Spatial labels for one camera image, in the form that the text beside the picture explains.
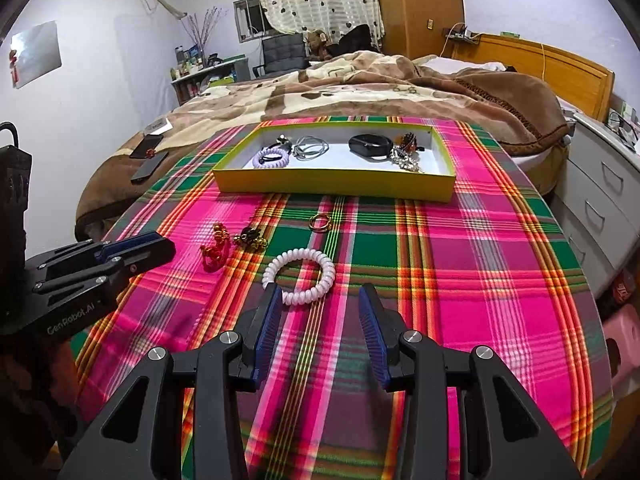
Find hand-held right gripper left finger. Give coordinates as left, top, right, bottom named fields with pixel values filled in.
left=57, top=282, right=283, bottom=480

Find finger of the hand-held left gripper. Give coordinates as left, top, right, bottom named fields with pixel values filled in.
left=32, top=237, right=177, bottom=296
left=25, top=231, right=168, bottom=273

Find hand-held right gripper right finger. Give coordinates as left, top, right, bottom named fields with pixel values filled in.
left=359, top=282, right=583, bottom=480

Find white spiral hair tie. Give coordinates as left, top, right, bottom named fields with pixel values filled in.
left=262, top=248, right=336, bottom=307

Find purple spiral hair tie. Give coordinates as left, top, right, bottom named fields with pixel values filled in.
left=252, top=149, right=291, bottom=170

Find yellow cardboard box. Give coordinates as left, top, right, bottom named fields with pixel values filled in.
left=212, top=121, right=457, bottom=204

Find black cord hair tie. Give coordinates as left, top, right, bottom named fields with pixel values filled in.
left=259, top=134, right=293, bottom=166

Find beaded bracelet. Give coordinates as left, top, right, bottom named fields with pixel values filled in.
left=389, top=147, right=427, bottom=174

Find black wristband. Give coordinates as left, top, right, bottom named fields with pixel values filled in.
left=348, top=133, right=389, bottom=162

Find grey hair ties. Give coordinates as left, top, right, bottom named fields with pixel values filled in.
left=289, top=134, right=332, bottom=162

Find black phone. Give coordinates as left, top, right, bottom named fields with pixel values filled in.
left=130, top=149, right=170, bottom=185

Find black gold beaded ornament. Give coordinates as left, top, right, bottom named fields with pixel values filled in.
left=234, top=227, right=269, bottom=252

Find phone with red charm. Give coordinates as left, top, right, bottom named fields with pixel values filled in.
left=129, top=133, right=164, bottom=160

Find plaid tablecloth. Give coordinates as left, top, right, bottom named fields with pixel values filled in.
left=70, top=115, right=616, bottom=480

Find shelf with bottles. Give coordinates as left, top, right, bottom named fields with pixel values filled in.
left=169, top=46, right=252, bottom=107

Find flower branches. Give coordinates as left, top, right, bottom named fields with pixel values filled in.
left=181, top=6, right=229, bottom=69

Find black office chair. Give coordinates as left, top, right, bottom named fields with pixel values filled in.
left=253, top=32, right=309, bottom=79

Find pink plastic stool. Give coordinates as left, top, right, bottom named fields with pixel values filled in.
left=601, top=304, right=640, bottom=388

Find brown patterned blanket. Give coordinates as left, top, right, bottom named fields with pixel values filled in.
left=75, top=52, right=573, bottom=243

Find window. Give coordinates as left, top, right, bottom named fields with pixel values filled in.
left=233, top=0, right=269, bottom=44

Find white nightstand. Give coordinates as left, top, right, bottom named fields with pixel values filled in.
left=549, top=109, right=640, bottom=302

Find brown teddy bear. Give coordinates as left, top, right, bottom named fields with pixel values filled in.
left=305, top=29, right=334, bottom=62

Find white pillow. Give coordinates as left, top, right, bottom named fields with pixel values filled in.
left=424, top=54, right=507, bottom=74

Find dark clothing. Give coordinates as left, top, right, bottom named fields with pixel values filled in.
left=332, top=23, right=382, bottom=57

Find power strip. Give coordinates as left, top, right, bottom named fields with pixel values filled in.
left=442, top=24, right=482, bottom=44

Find wooden bed headboard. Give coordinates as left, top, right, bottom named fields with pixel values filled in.
left=449, top=32, right=615, bottom=122

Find clutter on nightstand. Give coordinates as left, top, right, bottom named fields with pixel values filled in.
left=606, top=101, right=640, bottom=152

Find wooden wardrobe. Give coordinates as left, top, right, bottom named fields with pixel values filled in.
left=372, top=0, right=464, bottom=59

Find silver wall sheet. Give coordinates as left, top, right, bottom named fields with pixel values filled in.
left=8, top=20, right=64, bottom=89

